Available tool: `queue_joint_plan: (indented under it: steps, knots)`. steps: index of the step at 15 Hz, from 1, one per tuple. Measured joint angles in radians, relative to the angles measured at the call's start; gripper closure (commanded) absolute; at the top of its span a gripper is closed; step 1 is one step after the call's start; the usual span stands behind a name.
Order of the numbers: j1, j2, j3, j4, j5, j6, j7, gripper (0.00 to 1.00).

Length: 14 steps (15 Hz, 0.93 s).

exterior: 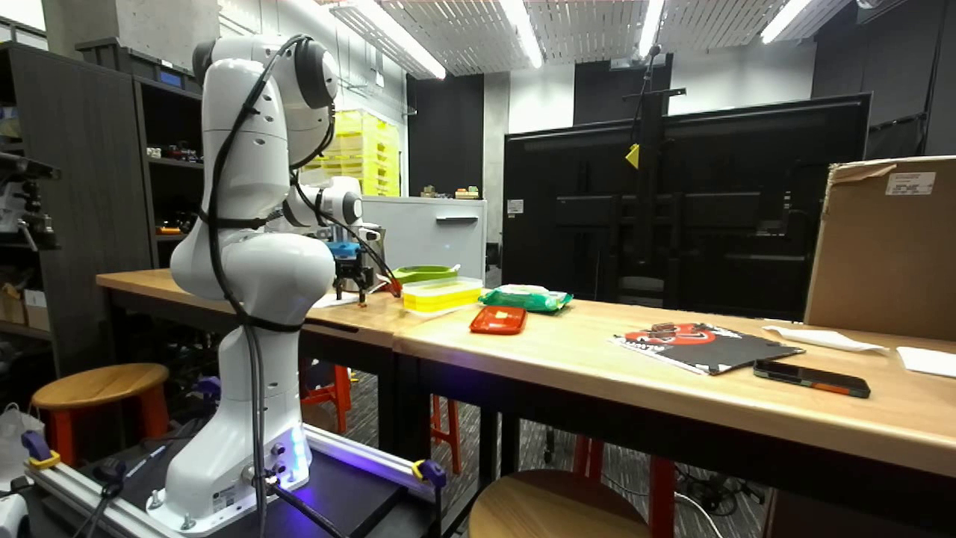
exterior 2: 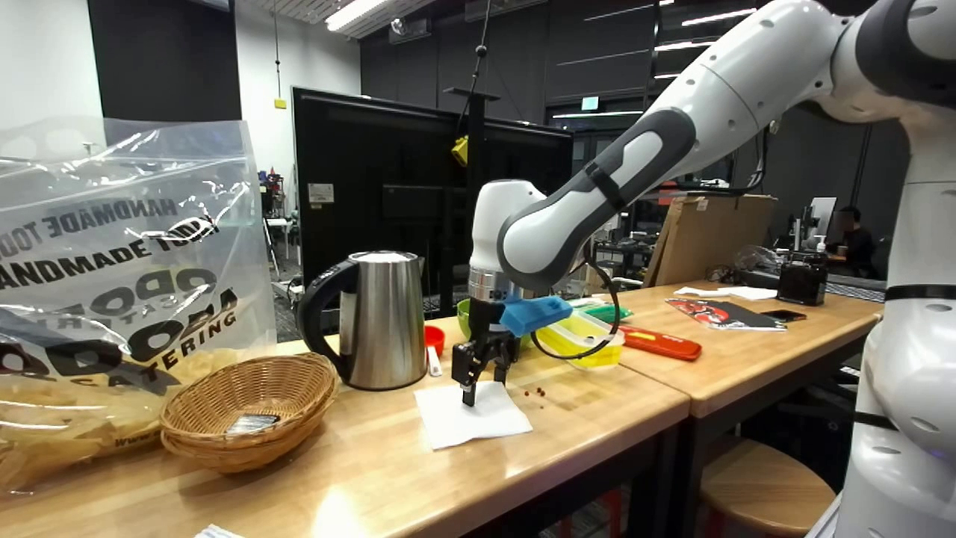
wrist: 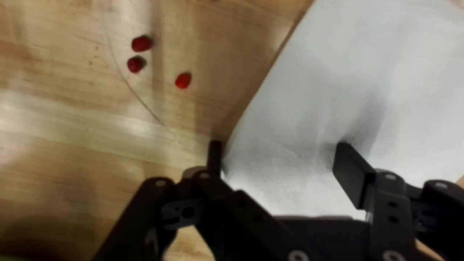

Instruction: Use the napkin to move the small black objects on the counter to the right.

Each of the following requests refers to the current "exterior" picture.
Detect dark shelving unit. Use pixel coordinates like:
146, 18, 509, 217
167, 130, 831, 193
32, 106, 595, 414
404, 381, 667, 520
0, 40, 207, 378

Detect black smartphone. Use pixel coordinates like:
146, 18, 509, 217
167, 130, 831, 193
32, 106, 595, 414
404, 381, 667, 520
751, 357, 872, 402

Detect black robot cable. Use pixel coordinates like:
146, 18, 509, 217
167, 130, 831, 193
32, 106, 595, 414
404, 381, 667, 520
197, 33, 342, 533

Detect large black monitor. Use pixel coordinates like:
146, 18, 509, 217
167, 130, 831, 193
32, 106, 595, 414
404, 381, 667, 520
500, 93, 872, 324

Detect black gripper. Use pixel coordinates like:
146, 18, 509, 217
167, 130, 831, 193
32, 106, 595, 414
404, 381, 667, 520
331, 251, 377, 309

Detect yellow storage boxes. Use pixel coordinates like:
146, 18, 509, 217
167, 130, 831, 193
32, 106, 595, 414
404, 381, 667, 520
324, 109, 404, 200

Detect grey cabinet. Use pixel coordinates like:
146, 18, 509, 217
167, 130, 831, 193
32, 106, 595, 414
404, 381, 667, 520
358, 196, 489, 282

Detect red and black magazine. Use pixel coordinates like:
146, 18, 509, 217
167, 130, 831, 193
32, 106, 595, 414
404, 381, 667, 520
612, 320, 806, 381

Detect brown cardboard box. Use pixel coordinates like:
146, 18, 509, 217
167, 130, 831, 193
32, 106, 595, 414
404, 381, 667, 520
800, 154, 956, 342

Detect green plastic bowl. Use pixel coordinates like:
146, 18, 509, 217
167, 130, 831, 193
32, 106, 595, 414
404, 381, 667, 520
389, 260, 464, 288

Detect red metal stool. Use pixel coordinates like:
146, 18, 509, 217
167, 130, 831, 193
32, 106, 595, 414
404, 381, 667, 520
570, 433, 681, 538
298, 362, 352, 438
428, 392, 470, 480

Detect ceiling light strip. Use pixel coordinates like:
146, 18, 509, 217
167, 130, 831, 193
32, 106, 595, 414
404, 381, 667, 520
497, 0, 546, 72
758, 0, 817, 48
637, 0, 669, 61
327, 0, 448, 84

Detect yellow transparent plastic container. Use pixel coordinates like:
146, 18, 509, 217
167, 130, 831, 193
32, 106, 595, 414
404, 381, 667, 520
400, 276, 488, 317

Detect blue and yellow clamp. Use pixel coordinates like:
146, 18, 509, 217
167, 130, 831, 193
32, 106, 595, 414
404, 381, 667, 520
19, 427, 67, 475
410, 459, 451, 490

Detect wooden stool with orange legs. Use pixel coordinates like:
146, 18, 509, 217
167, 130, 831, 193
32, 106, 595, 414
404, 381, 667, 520
26, 360, 173, 471

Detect aluminium robot base platform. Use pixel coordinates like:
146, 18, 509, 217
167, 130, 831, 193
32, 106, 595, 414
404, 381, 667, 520
19, 423, 451, 538

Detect orange flat case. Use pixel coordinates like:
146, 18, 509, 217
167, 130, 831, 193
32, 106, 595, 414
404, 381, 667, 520
466, 302, 528, 339

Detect white paper napkin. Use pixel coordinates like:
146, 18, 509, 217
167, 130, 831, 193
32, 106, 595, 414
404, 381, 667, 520
315, 290, 374, 312

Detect white paper sheet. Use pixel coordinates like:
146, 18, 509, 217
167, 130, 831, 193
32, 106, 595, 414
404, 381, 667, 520
894, 344, 956, 383
764, 324, 891, 357

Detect green wipes package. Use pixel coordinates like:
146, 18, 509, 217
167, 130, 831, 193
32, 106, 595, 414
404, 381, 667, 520
479, 282, 578, 317

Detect round wooden stool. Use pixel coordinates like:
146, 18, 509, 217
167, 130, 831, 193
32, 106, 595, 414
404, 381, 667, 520
466, 471, 655, 538

